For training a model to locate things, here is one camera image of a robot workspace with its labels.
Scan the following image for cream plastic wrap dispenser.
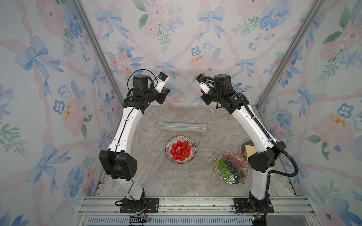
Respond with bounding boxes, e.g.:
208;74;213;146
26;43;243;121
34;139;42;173
157;122;208;132

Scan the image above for glass bowl of strawberries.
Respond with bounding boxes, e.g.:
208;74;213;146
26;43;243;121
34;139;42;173
165;136;197;164

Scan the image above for plate of grapes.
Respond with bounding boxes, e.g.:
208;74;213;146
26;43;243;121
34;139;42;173
214;151;249;185

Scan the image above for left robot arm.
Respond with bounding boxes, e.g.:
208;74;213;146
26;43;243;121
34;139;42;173
99;72;170;214

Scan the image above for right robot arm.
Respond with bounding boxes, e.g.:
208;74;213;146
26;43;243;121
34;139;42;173
196;74;285;212

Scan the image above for bread slices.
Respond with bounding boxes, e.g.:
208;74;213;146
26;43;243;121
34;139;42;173
245;145;257;161

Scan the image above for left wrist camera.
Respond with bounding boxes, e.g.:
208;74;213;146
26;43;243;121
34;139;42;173
155;72;169;93

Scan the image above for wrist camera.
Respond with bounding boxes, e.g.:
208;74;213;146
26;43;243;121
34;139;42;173
155;72;169;93
195;74;213;95

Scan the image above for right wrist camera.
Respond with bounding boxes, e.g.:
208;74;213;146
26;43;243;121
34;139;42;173
195;74;213;95

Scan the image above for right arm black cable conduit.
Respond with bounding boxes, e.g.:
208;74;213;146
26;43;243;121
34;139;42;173
197;75;299;198

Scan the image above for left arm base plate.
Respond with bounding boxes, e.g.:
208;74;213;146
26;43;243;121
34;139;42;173
119;198;159;214

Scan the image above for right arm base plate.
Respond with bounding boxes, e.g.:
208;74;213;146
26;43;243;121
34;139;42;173
232;197;274;214

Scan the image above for aluminium front rail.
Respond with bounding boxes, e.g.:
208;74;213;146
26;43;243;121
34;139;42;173
74;196;320;226

